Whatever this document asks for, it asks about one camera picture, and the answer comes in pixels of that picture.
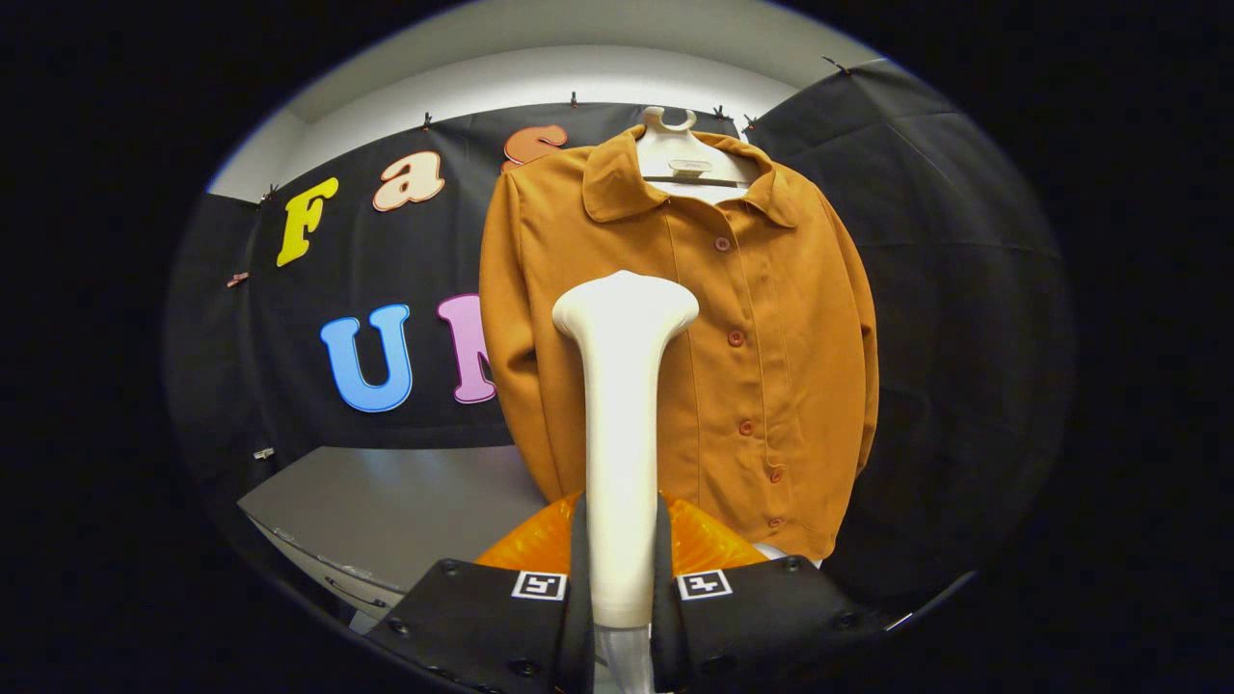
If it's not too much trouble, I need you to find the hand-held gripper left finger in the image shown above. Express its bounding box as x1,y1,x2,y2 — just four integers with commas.
364,490,595,694

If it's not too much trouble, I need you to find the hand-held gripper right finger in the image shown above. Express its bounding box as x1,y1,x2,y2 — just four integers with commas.
652,490,893,694

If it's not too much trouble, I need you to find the white garment steamer head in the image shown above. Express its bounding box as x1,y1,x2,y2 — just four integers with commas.
551,270,701,629

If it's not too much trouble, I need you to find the orange button-up shirt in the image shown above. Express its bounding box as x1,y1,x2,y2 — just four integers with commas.
479,123,880,562

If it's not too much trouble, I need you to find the white clothes hanger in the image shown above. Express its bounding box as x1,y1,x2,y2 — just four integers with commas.
631,106,759,205

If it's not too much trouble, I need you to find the grey cabinet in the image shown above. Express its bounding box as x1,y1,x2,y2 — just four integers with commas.
236,443,550,632

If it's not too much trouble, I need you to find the row of black backdrop clips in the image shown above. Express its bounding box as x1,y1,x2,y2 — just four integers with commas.
255,56,854,205

